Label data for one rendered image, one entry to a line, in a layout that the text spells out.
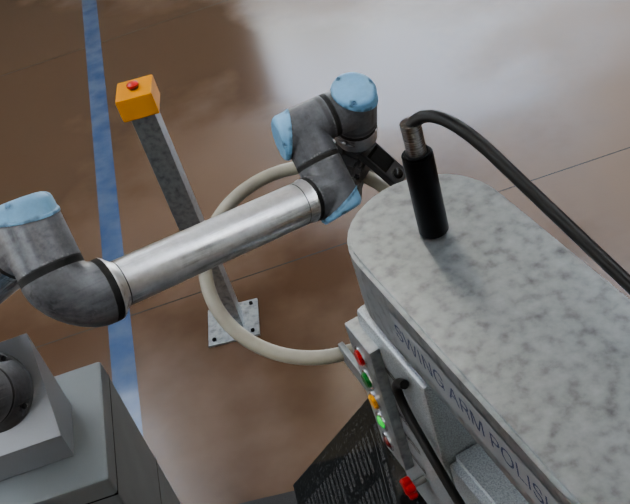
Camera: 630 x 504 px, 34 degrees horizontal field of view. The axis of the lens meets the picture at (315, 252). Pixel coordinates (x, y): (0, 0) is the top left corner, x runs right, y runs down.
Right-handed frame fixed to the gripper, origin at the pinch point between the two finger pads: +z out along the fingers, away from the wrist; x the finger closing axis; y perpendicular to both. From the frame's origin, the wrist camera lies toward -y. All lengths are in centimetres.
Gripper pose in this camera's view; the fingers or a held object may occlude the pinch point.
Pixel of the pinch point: (365, 191)
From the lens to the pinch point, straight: 231.4
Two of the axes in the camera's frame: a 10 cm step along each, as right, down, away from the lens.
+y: -8.6, -4.2, 2.8
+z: 0.5, 4.8, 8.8
